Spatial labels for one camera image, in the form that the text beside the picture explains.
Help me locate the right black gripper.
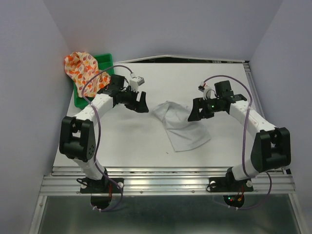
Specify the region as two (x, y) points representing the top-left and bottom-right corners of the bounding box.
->
(187, 96), (222, 121)

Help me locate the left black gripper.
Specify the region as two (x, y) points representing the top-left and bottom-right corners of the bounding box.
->
(119, 86), (149, 113)

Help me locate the white skirt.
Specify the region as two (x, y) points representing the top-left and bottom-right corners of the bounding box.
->
(152, 101), (211, 152)

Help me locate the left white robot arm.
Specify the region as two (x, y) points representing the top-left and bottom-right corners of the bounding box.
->
(59, 74), (149, 192)

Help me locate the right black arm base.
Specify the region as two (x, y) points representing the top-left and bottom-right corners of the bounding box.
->
(206, 177), (254, 208)

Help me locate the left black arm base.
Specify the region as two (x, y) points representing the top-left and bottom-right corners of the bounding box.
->
(76, 177), (124, 212)

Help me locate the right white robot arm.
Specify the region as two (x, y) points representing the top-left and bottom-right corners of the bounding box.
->
(188, 80), (291, 190)

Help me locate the green plastic bin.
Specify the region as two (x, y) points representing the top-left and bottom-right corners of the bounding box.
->
(73, 54), (114, 109)

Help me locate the orange floral skirt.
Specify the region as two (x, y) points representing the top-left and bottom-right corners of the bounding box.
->
(64, 52), (111, 98)

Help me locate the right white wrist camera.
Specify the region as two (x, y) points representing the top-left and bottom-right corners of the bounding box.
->
(198, 82), (214, 100)

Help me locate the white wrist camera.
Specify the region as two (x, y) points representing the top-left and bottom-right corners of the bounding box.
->
(198, 82), (214, 100)
(129, 77), (145, 90)

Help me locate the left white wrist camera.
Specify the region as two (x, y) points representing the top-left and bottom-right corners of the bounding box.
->
(129, 77), (145, 90)

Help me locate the aluminium right side rail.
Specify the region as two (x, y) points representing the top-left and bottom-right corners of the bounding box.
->
(242, 62), (291, 178)

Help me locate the aluminium front rail frame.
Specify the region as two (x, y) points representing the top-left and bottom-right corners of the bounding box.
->
(29, 166), (307, 234)

